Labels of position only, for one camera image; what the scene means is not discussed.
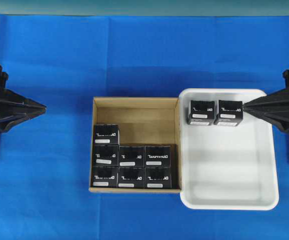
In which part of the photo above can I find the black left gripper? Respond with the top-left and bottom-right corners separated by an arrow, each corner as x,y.
0,86 -> 47,133

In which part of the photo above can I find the brown cardboard box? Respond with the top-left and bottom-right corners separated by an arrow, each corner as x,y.
88,97 -> 182,194

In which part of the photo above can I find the black Dynamixel box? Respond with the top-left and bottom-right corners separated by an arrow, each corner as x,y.
91,166 -> 118,188
144,167 -> 172,189
92,124 -> 120,145
92,145 -> 119,167
117,167 -> 145,189
118,146 -> 145,168
187,100 -> 216,126
213,100 -> 244,127
144,146 -> 171,168

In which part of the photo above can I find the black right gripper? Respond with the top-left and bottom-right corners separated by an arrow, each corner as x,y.
243,88 -> 289,134

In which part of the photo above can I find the blue table cloth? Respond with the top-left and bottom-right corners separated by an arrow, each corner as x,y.
0,15 -> 289,240

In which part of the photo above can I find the white plastic tray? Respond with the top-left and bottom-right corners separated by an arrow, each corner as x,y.
178,88 -> 279,211

